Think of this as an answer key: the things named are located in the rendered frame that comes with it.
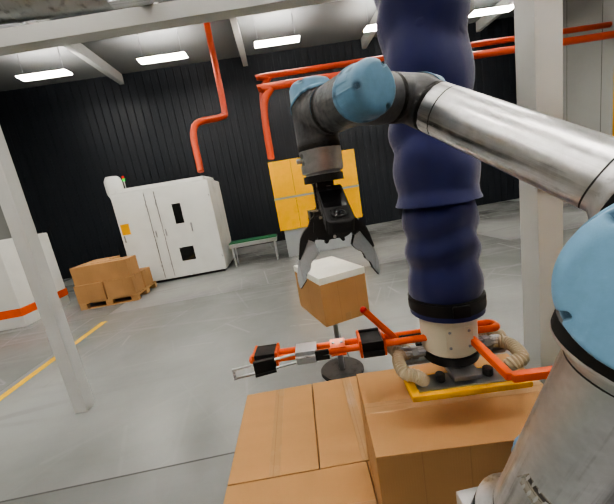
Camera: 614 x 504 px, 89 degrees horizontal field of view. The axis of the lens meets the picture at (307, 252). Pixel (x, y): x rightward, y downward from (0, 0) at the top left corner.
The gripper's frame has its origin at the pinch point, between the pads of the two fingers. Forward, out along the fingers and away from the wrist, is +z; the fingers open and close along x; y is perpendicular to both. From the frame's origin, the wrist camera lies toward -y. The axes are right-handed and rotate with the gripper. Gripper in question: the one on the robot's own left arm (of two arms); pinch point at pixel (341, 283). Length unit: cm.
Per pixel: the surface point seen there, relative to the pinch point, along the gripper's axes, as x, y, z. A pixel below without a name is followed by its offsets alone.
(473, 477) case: -31, 15, 68
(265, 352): 22, 40, 32
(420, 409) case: -24, 32, 58
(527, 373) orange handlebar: -42, 8, 33
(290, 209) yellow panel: -13, 757, 29
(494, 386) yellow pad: -42, 20, 45
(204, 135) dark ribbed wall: 222, 1083, -245
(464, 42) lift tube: -43, 26, -46
